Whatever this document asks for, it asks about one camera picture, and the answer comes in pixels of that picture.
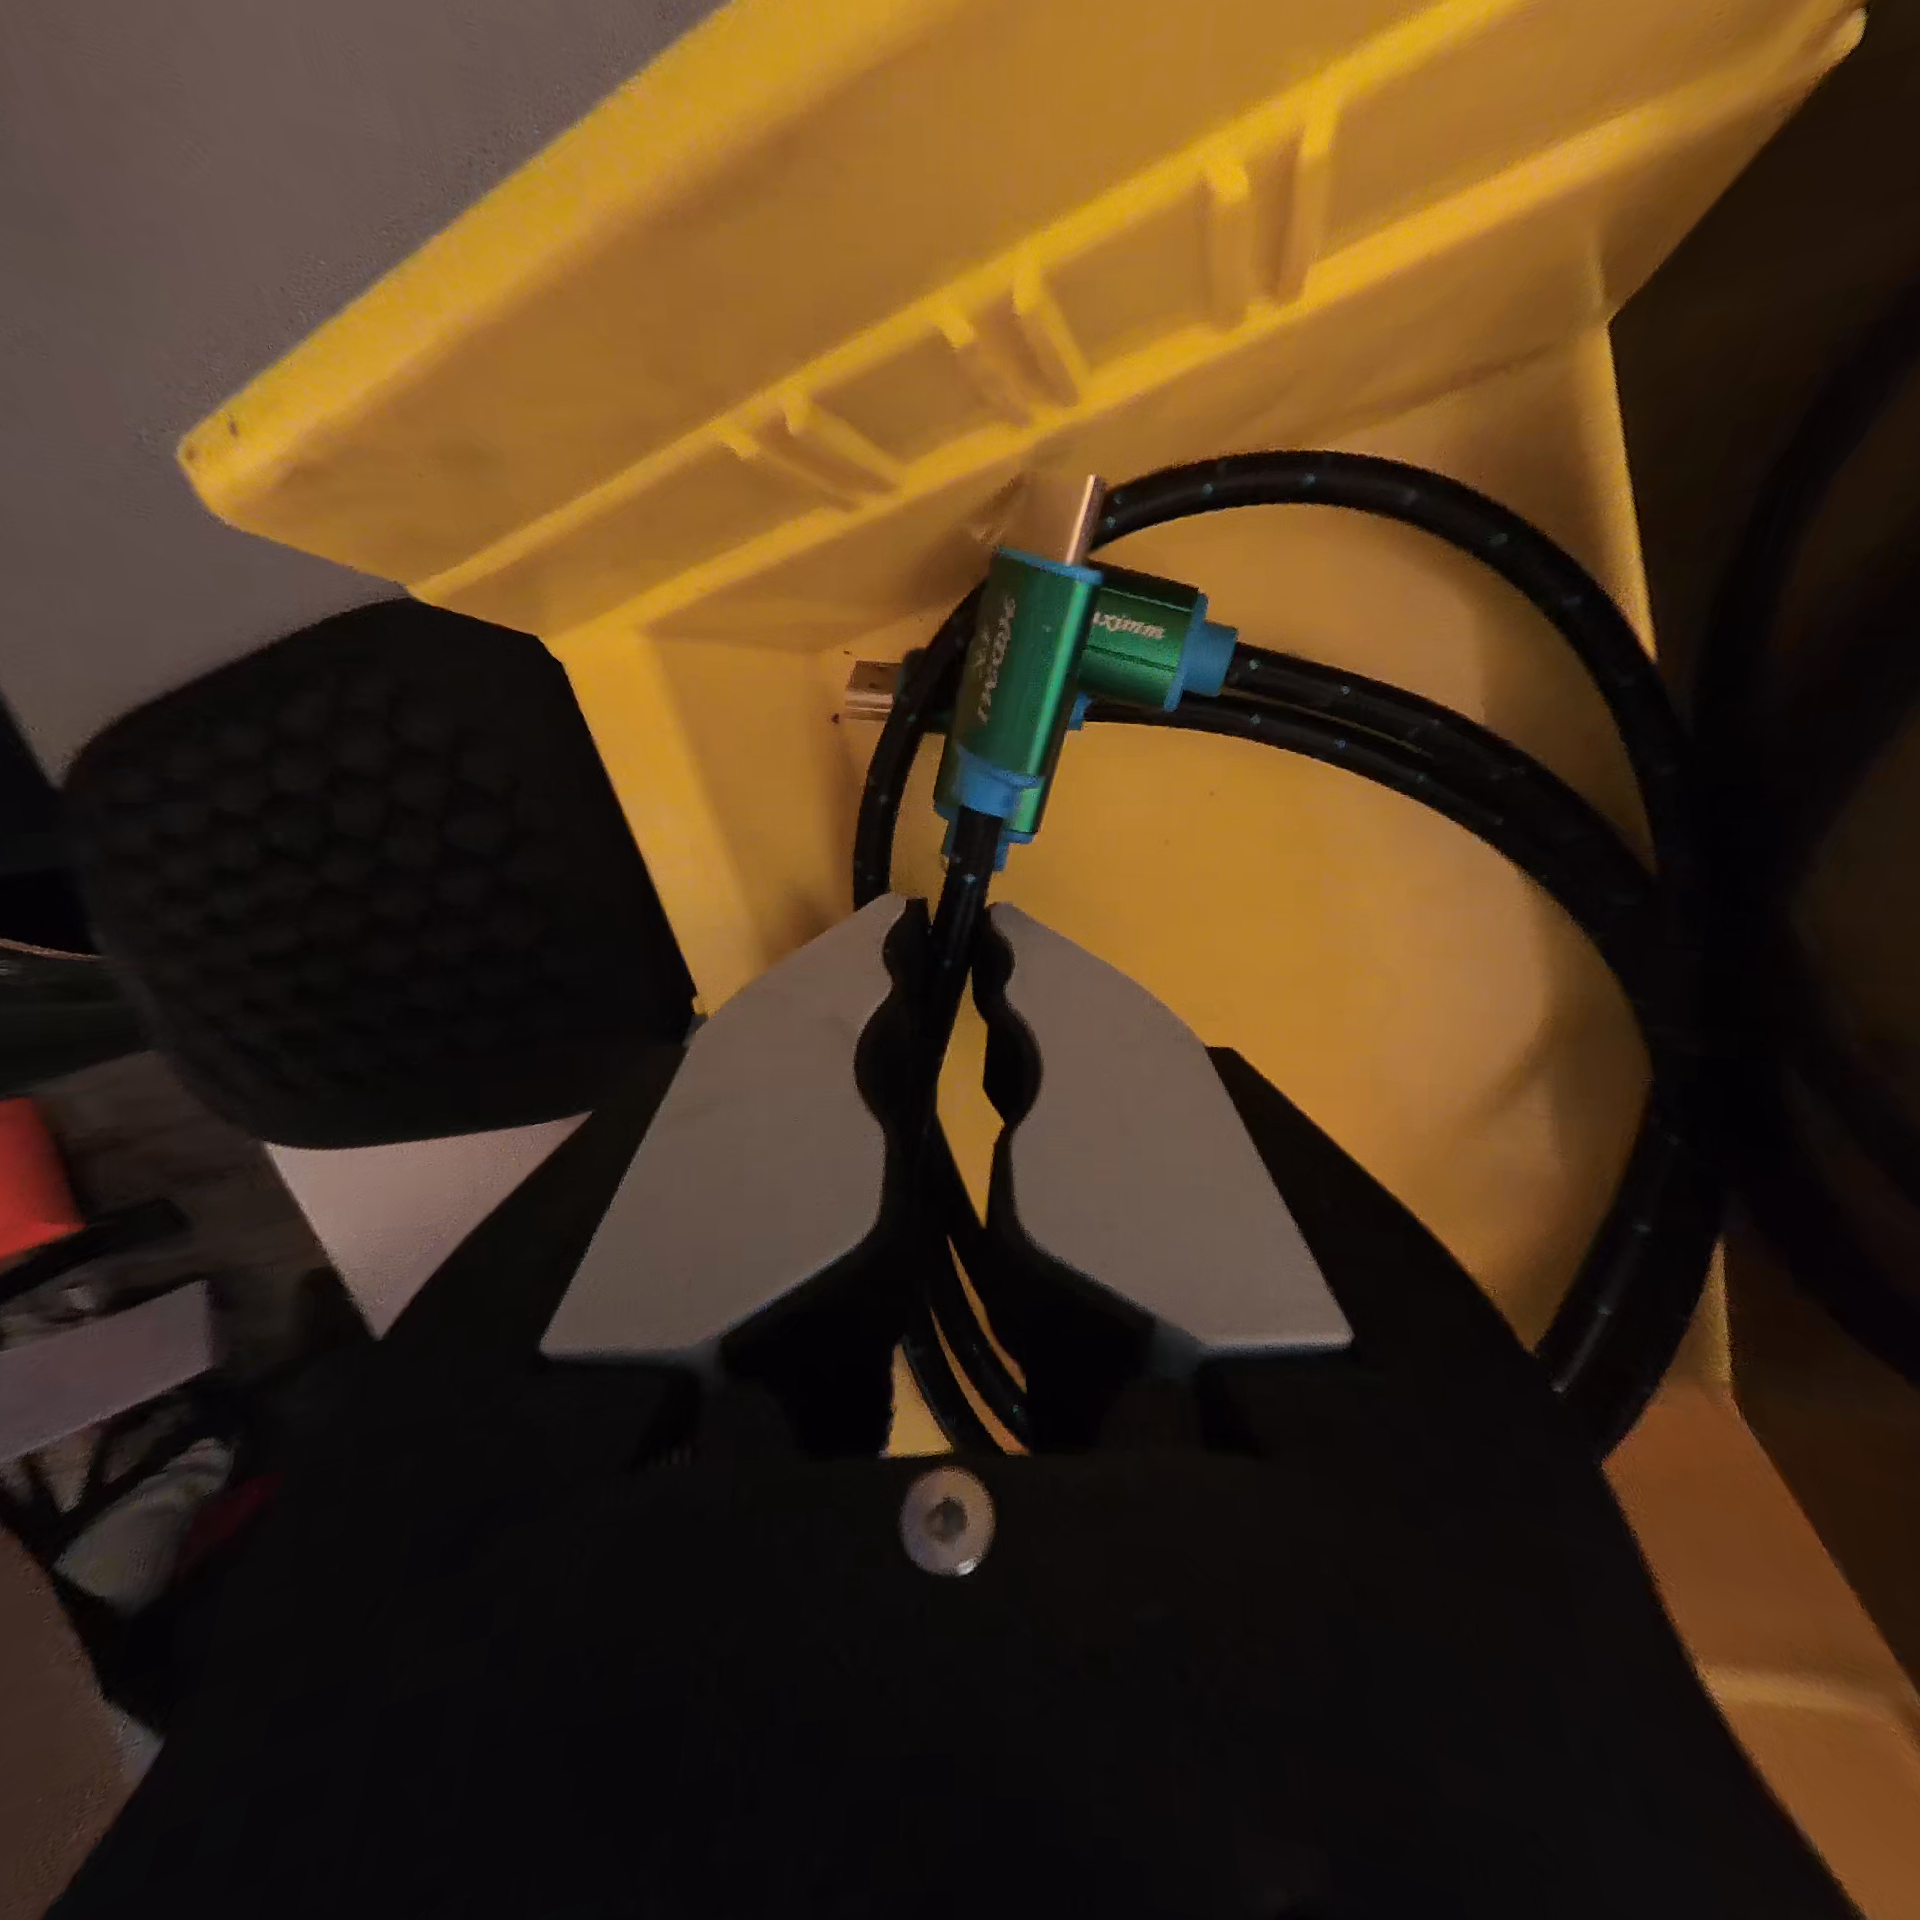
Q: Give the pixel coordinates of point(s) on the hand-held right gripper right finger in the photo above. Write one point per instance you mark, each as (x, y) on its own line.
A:
(1170, 1200)

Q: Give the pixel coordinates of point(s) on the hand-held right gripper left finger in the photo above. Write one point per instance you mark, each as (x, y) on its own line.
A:
(720, 1200)

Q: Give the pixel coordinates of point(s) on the yellow plastic bin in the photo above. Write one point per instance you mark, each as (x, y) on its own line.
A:
(901, 225)

